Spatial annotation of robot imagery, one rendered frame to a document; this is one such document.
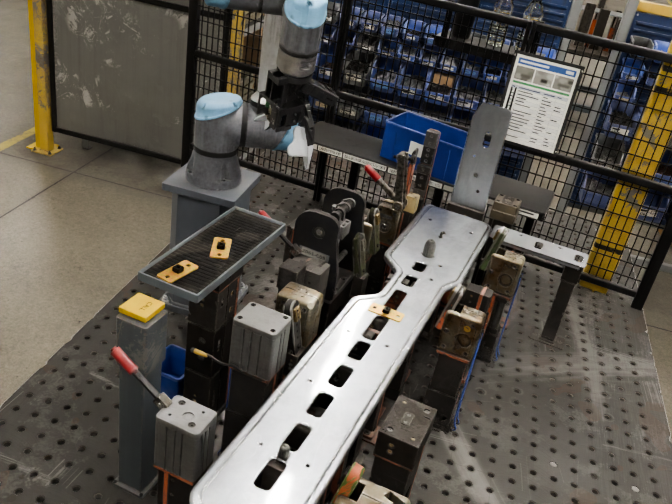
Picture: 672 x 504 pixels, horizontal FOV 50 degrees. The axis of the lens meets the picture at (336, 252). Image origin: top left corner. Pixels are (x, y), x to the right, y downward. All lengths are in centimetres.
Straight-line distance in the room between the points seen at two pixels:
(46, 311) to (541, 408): 216
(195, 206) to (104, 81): 260
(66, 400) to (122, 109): 284
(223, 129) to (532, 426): 112
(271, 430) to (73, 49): 347
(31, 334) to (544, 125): 218
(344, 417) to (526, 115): 142
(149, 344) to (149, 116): 313
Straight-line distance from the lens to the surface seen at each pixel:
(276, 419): 137
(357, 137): 263
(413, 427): 137
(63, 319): 330
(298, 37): 136
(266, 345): 141
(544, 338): 233
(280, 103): 143
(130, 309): 134
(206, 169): 191
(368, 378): 150
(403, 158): 203
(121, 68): 438
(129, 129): 450
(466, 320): 169
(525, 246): 218
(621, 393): 226
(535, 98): 248
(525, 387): 212
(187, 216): 196
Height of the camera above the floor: 194
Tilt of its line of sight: 30 degrees down
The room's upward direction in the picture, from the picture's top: 10 degrees clockwise
